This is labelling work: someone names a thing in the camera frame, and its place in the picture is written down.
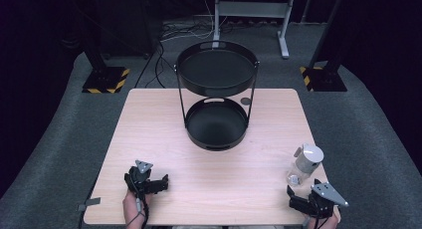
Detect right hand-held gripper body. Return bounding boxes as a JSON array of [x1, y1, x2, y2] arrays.
[[308, 178, 349, 220]]

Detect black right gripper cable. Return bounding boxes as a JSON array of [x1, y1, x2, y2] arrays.
[[302, 194, 330, 229]]

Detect black stand with striped base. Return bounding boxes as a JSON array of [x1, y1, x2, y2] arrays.
[[68, 0, 131, 95], [299, 0, 348, 93]]

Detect person's left hand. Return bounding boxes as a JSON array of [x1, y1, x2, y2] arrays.
[[121, 188, 154, 229]]

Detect grey clamp on table edge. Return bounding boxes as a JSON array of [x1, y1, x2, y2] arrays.
[[77, 196, 102, 212]]

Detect grey metal desk frame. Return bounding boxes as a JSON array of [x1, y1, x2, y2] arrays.
[[212, 0, 298, 60]]

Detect bundle of floor cables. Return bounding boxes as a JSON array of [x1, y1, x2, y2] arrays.
[[133, 18, 233, 90]]

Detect black two-tier round rack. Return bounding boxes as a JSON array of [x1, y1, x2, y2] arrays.
[[174, 40, 260, 152]]

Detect dark cabinet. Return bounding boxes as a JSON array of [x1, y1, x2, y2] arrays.
[[96, 0, 164, 57]]

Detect person's right hand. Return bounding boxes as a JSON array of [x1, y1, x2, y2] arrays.
[[304, 205, 341, 229]]

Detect clear bottle with grey cap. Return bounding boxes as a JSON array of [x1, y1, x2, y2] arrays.
[[286, 142, 324, 187]]

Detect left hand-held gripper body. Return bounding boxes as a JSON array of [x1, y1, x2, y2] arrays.
[[123, 159, 155, 199]]

